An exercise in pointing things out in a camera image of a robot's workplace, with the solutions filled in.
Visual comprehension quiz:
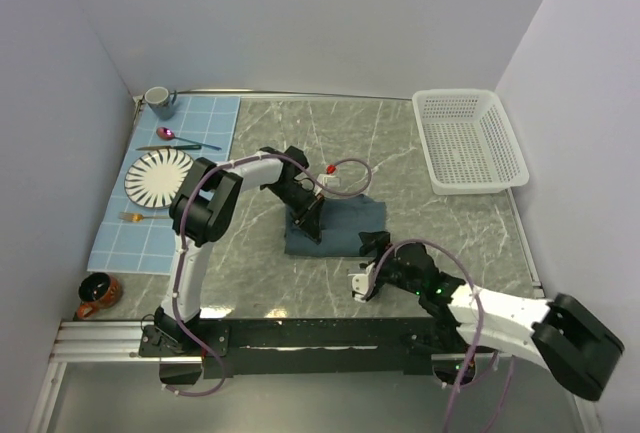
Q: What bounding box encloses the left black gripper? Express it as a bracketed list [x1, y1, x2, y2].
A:
[267, 182, 326, 245]

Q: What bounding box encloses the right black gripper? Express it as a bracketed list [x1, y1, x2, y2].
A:
[359, 230, 423, 295]

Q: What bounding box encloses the blue-grey t-shirt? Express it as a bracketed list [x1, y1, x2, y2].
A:
[284, 195, 387, 258]

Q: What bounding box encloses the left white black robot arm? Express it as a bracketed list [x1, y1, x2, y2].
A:
[154, 147, 325, 355]

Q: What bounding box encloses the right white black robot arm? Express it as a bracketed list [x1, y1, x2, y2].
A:
[351, 231, 624, 402]

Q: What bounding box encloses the white perforated plastic basket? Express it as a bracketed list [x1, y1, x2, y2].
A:
[412, 89, 530, 196]

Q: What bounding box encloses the white blue striped plate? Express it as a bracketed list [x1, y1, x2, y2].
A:
[124, 149, 193, 209]

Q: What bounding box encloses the iridescent purple spoon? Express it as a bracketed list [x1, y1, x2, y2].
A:
[156, 126, 222, 151]

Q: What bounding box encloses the blue checked placemat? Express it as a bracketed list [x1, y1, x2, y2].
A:
[87, 95, 240, 275]

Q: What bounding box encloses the gold fork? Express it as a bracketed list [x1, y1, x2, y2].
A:
[118, 212, 170, 223]

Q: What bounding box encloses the grey mug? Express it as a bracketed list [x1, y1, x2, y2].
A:
[143, 86, 177, 121]

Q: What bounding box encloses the brown orange ceramic mug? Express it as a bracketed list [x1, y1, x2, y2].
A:
[76, 272, 123, 320]

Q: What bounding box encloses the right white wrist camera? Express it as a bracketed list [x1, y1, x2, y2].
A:
[348, 262, 375, 303]

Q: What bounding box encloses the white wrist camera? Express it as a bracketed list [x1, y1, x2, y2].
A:
[317, 173, 341, 189]
[348, 262, 375, 303]

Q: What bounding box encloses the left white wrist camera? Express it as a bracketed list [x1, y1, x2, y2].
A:
[317, 173, 341, 189]

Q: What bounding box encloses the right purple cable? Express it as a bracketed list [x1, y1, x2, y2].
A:
[364, 238, 516, 433]

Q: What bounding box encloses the purple cable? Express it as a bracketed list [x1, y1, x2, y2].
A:
[364, 238, 516, 433]
[169, 149, 374, 398]

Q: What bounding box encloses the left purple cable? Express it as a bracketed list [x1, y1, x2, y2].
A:
[169, 149, 374, 398]

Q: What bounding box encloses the aluminium frame rail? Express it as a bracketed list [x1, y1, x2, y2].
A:
[47, 315, 581, 364]

